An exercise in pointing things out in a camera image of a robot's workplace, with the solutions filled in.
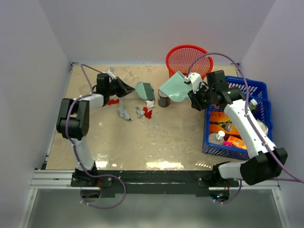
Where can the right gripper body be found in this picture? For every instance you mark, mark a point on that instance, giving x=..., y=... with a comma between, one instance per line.
x=202, y=98

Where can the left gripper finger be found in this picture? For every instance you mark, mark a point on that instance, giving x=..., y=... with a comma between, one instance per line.
x=123, y=93
x=123, y=85

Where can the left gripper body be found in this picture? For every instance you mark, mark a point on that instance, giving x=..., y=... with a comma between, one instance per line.
x=116, y=87

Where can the teal hand brush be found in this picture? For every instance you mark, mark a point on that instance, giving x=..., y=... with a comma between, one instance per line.
x=145, y=91

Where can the teal dustpan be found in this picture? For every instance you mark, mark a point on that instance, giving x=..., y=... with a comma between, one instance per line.
x=175, y=88

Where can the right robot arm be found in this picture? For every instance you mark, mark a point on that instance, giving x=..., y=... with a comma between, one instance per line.
x=266, y=161

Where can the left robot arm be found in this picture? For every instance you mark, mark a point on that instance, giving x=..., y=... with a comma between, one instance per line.
x=73, y=121

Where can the red scrap left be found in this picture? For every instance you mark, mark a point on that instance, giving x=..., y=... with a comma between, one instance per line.
x=113, y=101

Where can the red scrap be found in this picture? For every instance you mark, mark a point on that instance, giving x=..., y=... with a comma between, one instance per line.
x=113, y=101
x=147, y=112

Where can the large grey paper scrap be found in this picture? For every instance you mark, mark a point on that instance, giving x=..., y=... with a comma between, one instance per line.
x=121, y=111

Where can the small grey paper scrap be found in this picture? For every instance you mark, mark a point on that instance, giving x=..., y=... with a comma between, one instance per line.
x=139, y=112

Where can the white paper scrap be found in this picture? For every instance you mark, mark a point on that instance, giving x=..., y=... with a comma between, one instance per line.
x=150, y=104

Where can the orange razor package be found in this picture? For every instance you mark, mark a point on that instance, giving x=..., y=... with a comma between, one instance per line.
x=219, y=121

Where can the red scrap centre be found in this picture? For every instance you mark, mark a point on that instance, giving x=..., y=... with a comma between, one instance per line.
x=147, y=112

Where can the tin food can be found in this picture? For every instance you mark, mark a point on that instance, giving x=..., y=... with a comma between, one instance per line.
x=163, y=99

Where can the red mesh waste basket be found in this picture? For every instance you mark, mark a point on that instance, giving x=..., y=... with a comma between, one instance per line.
x=181, y=57

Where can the green drink bottle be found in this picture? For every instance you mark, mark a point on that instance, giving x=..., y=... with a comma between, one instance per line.
x=252, y=104

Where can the blue plastic basket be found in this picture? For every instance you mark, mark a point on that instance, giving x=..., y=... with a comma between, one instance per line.
x=236, y=112

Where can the crumpled beige bag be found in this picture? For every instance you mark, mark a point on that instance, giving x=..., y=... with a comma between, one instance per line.
x=263, y=126

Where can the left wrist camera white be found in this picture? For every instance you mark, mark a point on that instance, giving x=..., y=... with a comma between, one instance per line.
x=110, y=72

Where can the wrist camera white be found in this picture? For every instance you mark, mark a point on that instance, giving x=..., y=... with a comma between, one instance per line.
x=193, y=79
x=110, y=72

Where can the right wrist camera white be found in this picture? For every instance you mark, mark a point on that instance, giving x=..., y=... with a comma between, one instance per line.
x=193, y=79

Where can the black base frame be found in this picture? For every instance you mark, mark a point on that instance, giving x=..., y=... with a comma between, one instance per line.
x=151, y=182

